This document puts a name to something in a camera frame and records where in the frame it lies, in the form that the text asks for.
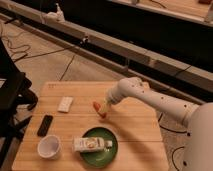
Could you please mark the cream pointed end effector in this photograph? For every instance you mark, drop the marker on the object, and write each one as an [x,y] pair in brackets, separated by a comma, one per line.
[105,107]

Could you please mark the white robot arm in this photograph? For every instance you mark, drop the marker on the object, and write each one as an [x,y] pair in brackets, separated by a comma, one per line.
[198,119]

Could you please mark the white lying bottle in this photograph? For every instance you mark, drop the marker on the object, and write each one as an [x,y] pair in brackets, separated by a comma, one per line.
[91,144]

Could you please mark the green plate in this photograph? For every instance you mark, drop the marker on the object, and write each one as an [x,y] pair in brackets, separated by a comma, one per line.
[102,158]

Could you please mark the white cup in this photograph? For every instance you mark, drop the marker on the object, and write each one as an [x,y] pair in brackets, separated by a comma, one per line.
[49,147]

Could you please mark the black office chair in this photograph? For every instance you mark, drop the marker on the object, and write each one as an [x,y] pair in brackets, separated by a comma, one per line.
[14,91]

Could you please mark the long wooden rail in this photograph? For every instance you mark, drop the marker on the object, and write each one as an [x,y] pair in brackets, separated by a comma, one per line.
[170,49]

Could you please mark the white object on rail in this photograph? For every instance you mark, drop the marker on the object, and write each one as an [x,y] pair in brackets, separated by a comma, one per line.
[58,15]

